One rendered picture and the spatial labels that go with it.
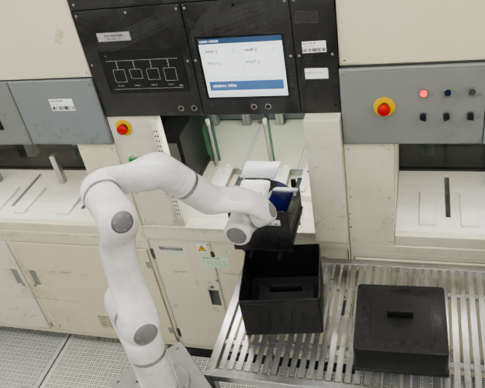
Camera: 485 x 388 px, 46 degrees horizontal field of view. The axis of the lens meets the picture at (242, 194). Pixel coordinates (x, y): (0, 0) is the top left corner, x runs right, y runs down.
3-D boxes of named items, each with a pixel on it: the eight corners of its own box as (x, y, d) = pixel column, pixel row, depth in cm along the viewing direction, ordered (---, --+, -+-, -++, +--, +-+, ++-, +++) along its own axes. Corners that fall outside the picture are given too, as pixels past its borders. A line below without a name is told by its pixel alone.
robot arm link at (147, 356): (137, 374, 175) (115, 321, 161) (115, 336, 188) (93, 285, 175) (172, 354, 179) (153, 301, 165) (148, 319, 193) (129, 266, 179)
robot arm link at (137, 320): (147, 309, 180) (168, 342, 168) (111, 326, 175) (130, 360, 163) (118, 172, 153) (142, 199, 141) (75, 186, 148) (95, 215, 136)
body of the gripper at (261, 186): (235, 212, 188) (244, 192, 196) (265, 214, 185) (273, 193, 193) (232, 194, 183) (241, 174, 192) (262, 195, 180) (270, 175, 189)
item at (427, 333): (352, 369, 186) (350, 343, 178) (357, 302, 209) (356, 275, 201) (449, 377, 178) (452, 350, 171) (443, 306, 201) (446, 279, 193)
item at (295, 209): (232, 257, 209) (217, 185, 191) (245, 222, 224) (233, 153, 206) (298, 262, 202) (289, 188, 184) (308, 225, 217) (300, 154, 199)
